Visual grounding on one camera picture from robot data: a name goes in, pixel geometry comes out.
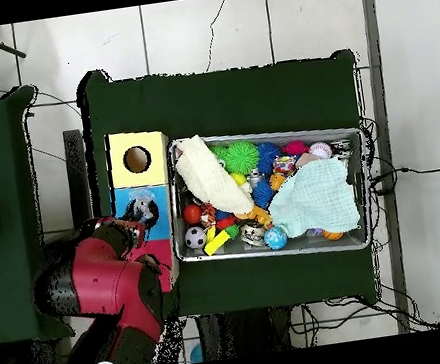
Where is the cream knitted cloth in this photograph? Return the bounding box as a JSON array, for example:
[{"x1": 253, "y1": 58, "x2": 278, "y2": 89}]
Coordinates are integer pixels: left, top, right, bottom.
[{"x1": 170, "y1": 127, "x2": 257, "y2": 225}]

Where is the white baseball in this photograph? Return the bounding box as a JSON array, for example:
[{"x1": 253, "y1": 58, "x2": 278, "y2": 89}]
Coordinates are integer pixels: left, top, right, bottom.
[{"x1": 307, "y1": 140, "x2": 334, "y2": 162}]

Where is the wooden box with three holes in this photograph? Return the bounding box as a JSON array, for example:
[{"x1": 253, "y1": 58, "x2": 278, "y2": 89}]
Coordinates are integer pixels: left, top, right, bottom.
[{"x1": 95, "y1": 125, "x2": 191, "y2": 300}]

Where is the green spiky rubber ball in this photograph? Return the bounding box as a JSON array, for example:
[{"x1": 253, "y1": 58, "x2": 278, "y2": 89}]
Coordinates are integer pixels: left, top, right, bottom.
[{"x1": 221, "y1": 137, "x2": 263, "y2": 179}]

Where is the mint knitted cloth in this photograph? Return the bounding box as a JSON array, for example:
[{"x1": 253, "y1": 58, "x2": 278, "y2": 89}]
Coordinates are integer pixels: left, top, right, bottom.
[{"x1": 261, "y1": 153, "x2": 363, "y2": 243}]

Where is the shallow wire mesh bin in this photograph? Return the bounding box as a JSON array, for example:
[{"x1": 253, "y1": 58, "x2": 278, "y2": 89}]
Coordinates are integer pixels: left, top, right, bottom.
[{"x1": 159, "y1": 112, "x2": 380, "y2": 276}]

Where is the small soccer ball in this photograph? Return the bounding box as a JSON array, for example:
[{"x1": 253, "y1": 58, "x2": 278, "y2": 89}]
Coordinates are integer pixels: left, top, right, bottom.
[{"x1": 182, "y1": 224, "x2": 209, "y2": 251}]

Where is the light blue ball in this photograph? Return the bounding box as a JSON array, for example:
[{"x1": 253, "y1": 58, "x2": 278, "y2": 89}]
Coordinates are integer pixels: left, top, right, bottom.
[{"x1": 186, "y1": 341, "x2": 205, "y2": 364}]

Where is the blue spiky rubber ball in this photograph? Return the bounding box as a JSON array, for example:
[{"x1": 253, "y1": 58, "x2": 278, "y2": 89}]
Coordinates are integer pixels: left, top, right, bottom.
[
  {"x1": 254, "y1": 139, "x2": 285, "y2": 176},
  {"x1": 249, "y1": 177, "x2": 276, "y2": 212}
]

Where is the orange-red smooth ball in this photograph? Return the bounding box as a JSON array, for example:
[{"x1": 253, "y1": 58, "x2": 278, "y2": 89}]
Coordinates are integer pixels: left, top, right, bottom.
[{"x1": 181, "y1": 202, "x2": 205, "y2": 227}]

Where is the globe print ball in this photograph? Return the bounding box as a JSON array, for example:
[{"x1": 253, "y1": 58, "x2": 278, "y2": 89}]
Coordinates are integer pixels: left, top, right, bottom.
[{"x1": 261, "y1": 223, "x2": 291, "y2": 252}]

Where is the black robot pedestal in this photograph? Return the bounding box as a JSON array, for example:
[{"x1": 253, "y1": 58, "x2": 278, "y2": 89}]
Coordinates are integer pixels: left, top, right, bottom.
[{"x1": 195, "y1": 302, "x2": 297, "y2": 362}]

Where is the yellow toy block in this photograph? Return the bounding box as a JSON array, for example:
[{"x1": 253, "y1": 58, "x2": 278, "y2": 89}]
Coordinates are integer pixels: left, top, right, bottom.
[{"x1": 200, "y1": 228, "x2": 234, "y2": 258}]

